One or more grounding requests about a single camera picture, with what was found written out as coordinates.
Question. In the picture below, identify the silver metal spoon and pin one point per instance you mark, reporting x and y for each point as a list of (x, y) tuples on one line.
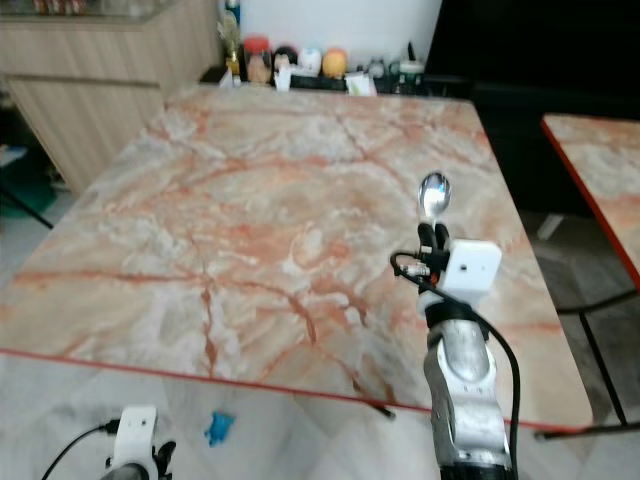
[(435, 194)]

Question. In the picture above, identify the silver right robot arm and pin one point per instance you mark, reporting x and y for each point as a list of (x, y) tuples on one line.
[(463, 390)]

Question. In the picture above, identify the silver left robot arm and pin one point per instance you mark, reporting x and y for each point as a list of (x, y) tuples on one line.
[(130, 472)]

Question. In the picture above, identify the small blue floor object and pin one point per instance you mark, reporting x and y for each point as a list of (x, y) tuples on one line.
[(219, 428)]

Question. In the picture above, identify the white green card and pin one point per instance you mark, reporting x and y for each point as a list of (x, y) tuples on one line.
[(359, 85)]

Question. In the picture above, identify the marble table with red edge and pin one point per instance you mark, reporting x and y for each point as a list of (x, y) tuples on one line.
[(600, 180)]

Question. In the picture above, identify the black metal table leg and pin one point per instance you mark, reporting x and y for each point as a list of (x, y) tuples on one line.
[(600, 350)]

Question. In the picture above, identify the green bin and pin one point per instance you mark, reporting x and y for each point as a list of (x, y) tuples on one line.
[(25, 185)]

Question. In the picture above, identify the black low shelf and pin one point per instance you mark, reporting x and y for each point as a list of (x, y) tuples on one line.
[(320, 84)]

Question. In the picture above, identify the orange round figure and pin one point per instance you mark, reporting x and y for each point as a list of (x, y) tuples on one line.
[(334, 63)]

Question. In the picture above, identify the white jar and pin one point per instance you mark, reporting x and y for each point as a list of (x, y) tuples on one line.
[(309, 60)]

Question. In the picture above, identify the black round figure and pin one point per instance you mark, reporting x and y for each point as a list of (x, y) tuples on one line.
[(285, 58)]

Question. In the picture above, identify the red lidded jar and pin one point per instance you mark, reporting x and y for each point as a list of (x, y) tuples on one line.
[(257, 58)]

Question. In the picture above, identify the gold trophy figure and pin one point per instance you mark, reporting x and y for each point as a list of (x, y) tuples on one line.
[(233, 45)]

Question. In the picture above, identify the blue bottle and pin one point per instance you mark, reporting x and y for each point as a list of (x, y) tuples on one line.
[(233, 8)]

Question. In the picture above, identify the light wooden cabinet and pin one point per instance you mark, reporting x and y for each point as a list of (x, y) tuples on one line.
[(120, 90)]

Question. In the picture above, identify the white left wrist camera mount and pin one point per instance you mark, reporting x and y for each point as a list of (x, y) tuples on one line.
[(138, 430)]

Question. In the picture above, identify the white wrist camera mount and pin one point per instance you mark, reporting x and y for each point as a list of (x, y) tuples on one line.
[(138, 430), (473, 267)]

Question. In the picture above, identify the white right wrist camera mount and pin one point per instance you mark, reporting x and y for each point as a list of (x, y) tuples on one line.
[(473, 267)]

